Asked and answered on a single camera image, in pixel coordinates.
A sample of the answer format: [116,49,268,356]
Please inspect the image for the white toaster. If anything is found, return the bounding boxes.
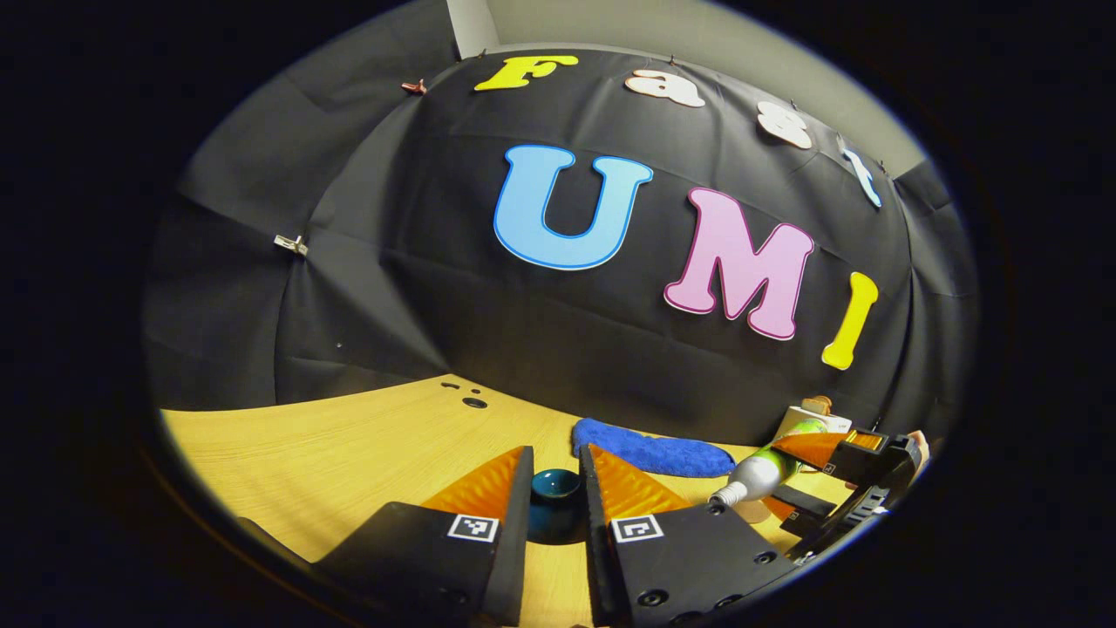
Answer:
[776,406,854,446]

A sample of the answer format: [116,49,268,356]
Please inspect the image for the silver water bottle green label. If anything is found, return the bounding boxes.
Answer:
[708,419,829,511]

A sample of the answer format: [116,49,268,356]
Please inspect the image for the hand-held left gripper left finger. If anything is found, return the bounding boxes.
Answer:
[310,446,534,628]

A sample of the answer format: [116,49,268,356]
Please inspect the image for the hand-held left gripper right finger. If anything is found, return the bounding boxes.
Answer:
[579,443,799,628]

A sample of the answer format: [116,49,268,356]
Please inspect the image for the black backdrop cloth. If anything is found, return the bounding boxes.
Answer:
[144,4,982,447]

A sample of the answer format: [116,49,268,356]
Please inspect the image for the blue towel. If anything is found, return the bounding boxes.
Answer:
[572,417,738,478]

